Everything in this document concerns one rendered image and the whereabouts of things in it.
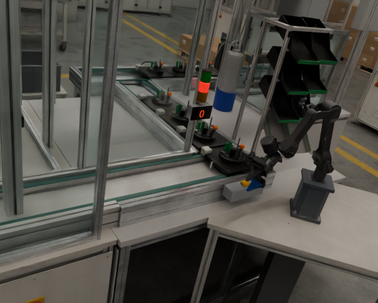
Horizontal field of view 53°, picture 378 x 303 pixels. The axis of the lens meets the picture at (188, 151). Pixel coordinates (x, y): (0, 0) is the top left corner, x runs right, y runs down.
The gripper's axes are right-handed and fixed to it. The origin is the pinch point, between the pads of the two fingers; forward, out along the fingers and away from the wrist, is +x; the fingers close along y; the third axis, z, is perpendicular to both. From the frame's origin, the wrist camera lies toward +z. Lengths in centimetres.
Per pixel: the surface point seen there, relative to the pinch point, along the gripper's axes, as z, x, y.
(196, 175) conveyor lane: 30.8, 5.2, -20.4
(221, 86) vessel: 91, -80, -62
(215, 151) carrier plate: 36.5, -14.7, -26.8
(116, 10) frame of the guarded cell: 33, 17, 80
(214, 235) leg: 4.4, 22.5, -23.7
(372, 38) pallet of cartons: 209, -719, -499
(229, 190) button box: 10.8, 3.4, -15.5
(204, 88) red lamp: 44, -21, 12
